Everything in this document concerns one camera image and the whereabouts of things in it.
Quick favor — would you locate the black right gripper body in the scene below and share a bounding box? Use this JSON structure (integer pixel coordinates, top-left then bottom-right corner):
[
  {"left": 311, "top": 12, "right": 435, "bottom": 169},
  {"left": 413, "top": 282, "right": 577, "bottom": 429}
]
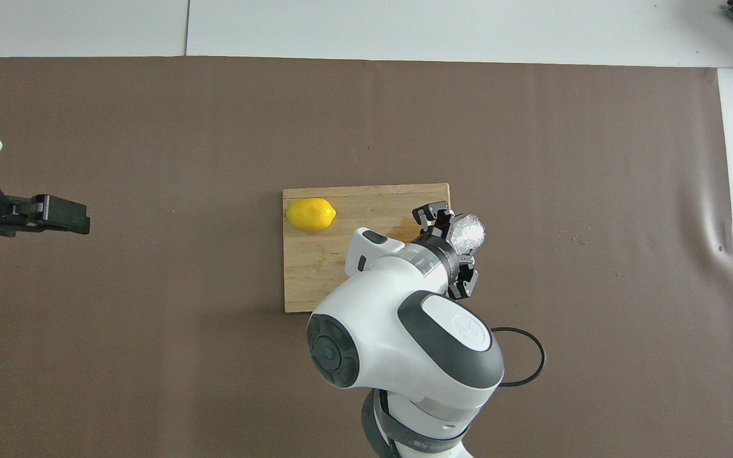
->
[{"left": 414, "top": 218, "right": 470, "bottom": 292}]

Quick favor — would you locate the clear glass cup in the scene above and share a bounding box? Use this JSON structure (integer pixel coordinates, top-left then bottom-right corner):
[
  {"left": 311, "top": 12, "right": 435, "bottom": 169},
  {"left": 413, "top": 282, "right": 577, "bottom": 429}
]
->
[{"left": 452, "top": 214, "right": 487, "bottom": 253}]

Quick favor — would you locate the yellow lemon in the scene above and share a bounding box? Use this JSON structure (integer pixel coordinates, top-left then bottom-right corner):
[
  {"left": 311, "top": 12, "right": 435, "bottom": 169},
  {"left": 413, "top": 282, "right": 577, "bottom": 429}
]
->
[{"left": 284, "top": 197, "right": 337, "bottom": 233}]

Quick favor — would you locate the wooden cutting board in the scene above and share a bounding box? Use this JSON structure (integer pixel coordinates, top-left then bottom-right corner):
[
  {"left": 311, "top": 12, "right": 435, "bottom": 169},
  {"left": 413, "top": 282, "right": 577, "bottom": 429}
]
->
[{"left": 283, "top": 183, "right": 451, "bottom": 314}]

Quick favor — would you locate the brown table mat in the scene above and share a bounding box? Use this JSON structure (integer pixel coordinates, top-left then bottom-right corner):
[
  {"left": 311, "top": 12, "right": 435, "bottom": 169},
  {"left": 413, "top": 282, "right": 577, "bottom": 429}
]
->
[{"left": 0, "top": 56, "right": 733, "bottom": 458}]

